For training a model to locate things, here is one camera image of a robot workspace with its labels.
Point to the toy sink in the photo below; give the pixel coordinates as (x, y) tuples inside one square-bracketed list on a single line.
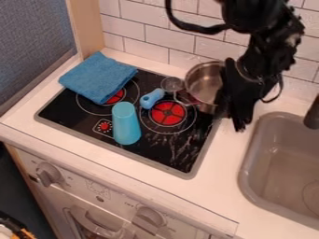
[(282, 169)]

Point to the silver pot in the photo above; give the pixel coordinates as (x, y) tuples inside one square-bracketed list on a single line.
[(203, 84)]

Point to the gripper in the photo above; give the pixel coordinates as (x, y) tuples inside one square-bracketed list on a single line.
[(243, 84)]

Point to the blue cup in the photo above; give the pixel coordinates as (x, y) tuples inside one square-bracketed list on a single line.
[(124, 123)]

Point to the blue cloth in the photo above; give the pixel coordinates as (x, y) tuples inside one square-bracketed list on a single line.
[(97, 77)]

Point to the toy stove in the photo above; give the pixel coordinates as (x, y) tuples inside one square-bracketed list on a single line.
[(128, 116)]

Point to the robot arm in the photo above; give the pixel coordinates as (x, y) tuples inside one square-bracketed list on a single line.
[(266, 18)]

